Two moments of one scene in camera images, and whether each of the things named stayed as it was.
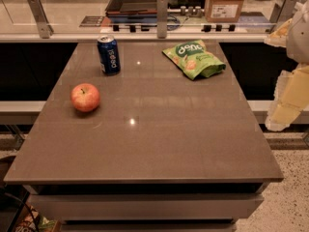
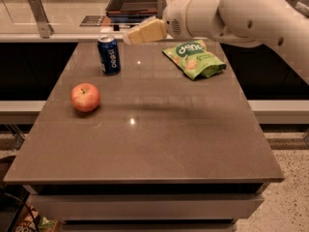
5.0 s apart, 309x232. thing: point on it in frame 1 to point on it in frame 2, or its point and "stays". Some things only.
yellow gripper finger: [291, 98] to [152, 29]
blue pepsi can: [109, 55] stays
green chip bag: [195, 59] stays
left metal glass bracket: [44, 29] stays
